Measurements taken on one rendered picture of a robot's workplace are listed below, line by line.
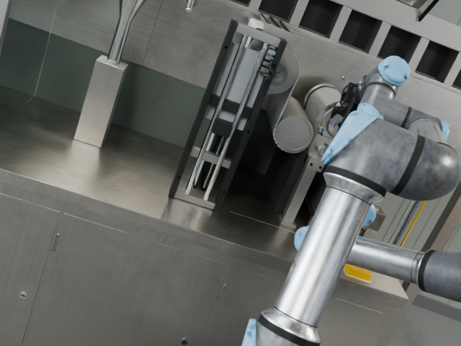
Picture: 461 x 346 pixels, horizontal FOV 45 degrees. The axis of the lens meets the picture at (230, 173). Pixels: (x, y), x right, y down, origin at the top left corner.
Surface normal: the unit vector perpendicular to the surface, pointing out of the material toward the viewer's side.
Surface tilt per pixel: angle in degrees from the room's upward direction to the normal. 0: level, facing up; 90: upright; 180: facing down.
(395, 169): 91
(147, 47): 90
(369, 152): 67
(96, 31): 90
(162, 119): 90
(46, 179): 0
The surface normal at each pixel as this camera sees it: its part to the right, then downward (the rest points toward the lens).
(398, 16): 0.02, 0.37
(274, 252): 0.35, -0.87
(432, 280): -0.60, 0.16
